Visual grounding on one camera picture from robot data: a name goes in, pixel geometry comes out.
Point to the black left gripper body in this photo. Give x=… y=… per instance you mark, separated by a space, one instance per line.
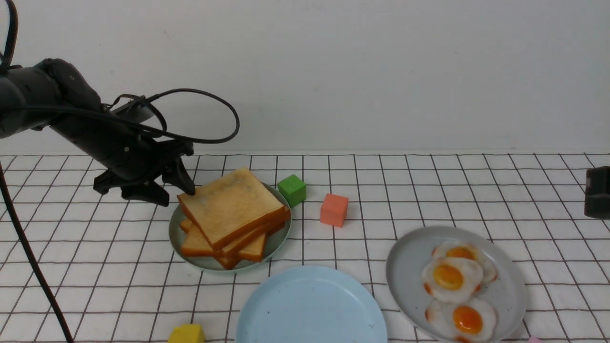
x=140 y=162

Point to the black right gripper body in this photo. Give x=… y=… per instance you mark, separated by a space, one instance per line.
x=597 y=193

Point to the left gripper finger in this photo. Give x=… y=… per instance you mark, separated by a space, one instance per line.
x=175 y=173
x=149 y=192

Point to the fried egg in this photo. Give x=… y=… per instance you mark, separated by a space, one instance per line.
x=463 y=249
x=451 y=279
x=473 y=321

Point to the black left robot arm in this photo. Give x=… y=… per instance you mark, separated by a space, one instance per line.
x=54 y=94

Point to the green-grey toast plate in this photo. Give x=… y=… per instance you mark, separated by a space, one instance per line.
x=273 y=243

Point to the green foam cube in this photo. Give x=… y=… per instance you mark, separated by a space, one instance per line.
x=293 y=189

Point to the fried egg back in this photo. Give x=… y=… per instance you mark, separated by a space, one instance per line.
x=463 y=249

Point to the yellow foam cube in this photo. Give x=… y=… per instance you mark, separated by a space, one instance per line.
x=187 y=333

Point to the pink foam cube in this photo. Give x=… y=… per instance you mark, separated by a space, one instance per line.
x=533 y=339

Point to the orange foam cube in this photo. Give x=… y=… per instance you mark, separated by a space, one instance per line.
x=334 y=210

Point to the grey speckled plate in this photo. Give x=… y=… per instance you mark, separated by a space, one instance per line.
x=409 y=255

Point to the fried egg front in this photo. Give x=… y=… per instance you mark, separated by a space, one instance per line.
x=473 y=321

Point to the light blue plate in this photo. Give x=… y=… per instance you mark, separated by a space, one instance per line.
x=311 y=304

